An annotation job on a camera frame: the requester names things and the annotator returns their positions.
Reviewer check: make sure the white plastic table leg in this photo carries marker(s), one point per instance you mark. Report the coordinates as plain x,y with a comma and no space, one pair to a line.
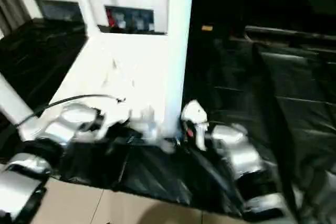
178,51
13,100
85,3

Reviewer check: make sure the red item behind glass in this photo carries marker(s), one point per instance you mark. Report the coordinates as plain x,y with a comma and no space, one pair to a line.
110,18

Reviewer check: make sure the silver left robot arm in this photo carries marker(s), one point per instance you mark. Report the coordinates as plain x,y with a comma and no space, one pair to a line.
73,115

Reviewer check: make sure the beige curtain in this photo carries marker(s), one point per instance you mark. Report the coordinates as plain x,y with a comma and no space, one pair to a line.
10,6

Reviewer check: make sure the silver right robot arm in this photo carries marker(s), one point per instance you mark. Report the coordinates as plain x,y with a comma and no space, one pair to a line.
236,153

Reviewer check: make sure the white plastic table top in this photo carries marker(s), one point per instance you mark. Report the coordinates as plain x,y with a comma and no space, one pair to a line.
118,58

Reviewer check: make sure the small brown tag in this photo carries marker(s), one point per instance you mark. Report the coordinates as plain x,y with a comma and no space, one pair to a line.
207,28

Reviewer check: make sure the black plastic mat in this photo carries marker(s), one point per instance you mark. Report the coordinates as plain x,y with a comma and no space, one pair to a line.
262,90

